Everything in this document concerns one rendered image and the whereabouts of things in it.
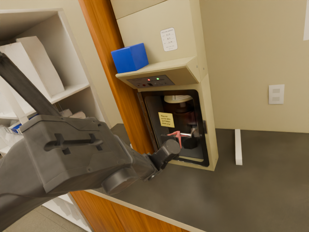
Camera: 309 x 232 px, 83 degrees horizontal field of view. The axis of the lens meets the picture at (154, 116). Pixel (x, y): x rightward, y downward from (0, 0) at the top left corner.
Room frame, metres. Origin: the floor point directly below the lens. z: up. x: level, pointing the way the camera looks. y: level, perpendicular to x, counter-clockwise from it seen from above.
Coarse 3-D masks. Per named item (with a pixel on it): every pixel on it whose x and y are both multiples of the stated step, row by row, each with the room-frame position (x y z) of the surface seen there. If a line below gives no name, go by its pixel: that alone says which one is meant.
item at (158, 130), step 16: (144, 96) 0.82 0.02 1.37; (160, 96) 0.76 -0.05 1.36; (176, 96) 0.70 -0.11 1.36; (192, 96) 0.66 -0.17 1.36; (176, 112) 0.71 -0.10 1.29; (192, 112) 0.66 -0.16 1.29; (160, 128) 0.79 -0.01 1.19; (176, 128) 0.73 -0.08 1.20; (160, 144) 0.81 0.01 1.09; (192, 144) 0.68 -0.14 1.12; (176, 160) 0.76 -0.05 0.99; (192, 160) 0.69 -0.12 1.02; (208, 160) 0.64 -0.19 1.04
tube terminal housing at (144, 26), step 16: (176, 0) 0.69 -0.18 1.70; (192, 0) 0.69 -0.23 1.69; (128, 16) 0.81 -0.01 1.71; (144, 16) 0.77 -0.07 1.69; (160, 16) 0.73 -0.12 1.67; (176, 16) 0.69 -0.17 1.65; (192, 16) 0.67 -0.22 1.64; (128, 32) 0.83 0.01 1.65; (144, 32) 0.78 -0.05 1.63; (176, 32) 0.70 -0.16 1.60; (192, 32) 0.67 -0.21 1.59; (160, 48) 0.75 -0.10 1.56; (192, 48) 0.67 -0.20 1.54; (208, 80) 0.74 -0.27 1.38; (208, 96) 0.72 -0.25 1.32; (208, 112) 0.69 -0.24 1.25; (208, 128) 0.67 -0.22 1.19; (208, 144) 0.67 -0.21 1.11
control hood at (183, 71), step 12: (180, 60) 0.66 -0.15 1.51; (192, 60) 0.62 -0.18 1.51; (132, 72) 0.71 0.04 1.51; (144, 72) 0.67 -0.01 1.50; (156, 72) 0.65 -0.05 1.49; (168, 72) 0.63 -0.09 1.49; (180, 72) 0.61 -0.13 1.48; (192, 72) 0.60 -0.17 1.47; (132, 84) 0.79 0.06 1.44; (180, 84) 0.68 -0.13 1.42
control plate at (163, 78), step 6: (138, 78) 0.72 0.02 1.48; (144, 78) 0.71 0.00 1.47; (150, 78) 0.69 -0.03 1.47; (156, 78) 0.68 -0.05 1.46; (162, 78) 0.67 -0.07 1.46; (168, 78) 0.66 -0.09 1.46; (138, 84) 0.77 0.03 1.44; (144, 84) 0.75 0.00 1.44; (156, 84) 0.73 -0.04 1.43; (162, 84) 0.72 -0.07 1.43; (168, 84) 0.70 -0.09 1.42; (174, 84) 0.69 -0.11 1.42
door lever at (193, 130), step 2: (192, 128) 0.67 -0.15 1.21; (194, 128) 0.66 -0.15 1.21; (192, 130) 0.66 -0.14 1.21; (194, 130) 0.66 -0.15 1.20; (196, 130) 0.66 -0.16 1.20; (180, 132) 0.67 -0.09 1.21; (192, 132) 0.65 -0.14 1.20; (194, 132) 0.67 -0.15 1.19; (176, 134) 0.67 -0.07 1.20; (180, 134) 0.66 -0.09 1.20; (182, 134) 0.65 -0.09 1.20; (184, 134) 0.65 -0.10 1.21; (186, 134) 0.64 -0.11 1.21; (188, 134) 0.64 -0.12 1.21; (190, 134) 0.63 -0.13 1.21; (192, 134) 0.64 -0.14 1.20; (182, 136) 0.65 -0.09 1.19; (184, 136) 0.65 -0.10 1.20; (186, 136) 0.64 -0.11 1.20; (188, 136) 0.63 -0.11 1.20; (190, 136) 0.63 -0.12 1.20
